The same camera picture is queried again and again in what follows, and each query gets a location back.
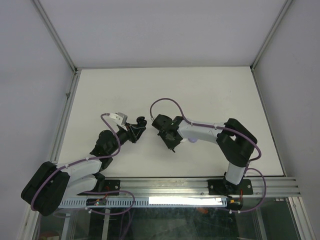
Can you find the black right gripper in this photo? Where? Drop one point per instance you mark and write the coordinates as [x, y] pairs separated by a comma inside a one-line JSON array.
[[170, 145]]

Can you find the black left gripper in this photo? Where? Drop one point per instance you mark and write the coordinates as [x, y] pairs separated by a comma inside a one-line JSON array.
[[133, 128]]

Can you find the purple earbud charging case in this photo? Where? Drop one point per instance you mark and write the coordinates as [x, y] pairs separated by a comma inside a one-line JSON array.
[[192, 140]]

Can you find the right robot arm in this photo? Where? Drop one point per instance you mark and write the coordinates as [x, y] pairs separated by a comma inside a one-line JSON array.
[[235, 141]]

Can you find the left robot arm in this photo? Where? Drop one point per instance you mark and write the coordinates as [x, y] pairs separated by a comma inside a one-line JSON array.
[[51, 184]]

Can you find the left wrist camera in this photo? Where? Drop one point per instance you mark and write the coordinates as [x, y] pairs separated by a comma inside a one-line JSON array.
[[119, 118]]

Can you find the white slotted cable duct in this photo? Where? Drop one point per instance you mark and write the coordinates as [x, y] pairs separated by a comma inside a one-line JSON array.
[[143, 202]]

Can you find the aluminium mounting rail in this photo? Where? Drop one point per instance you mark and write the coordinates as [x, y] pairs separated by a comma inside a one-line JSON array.
[[276, 187]]

